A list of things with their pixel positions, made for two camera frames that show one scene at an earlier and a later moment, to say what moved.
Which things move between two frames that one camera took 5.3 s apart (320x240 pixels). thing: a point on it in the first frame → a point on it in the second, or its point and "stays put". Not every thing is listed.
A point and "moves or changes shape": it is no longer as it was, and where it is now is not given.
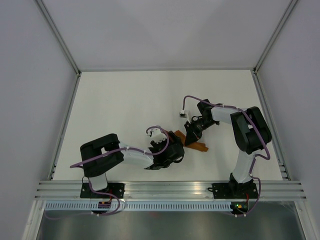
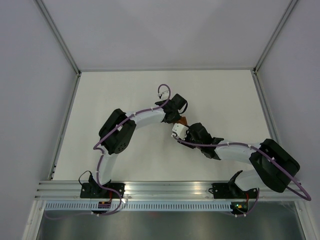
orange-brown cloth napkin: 196,145 moves or changes shape
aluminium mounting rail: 171,190 stays put
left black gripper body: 161,145 → 176,118
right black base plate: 234,191 stays put
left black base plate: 116,189 stays put
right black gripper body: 198,126 → 189,138
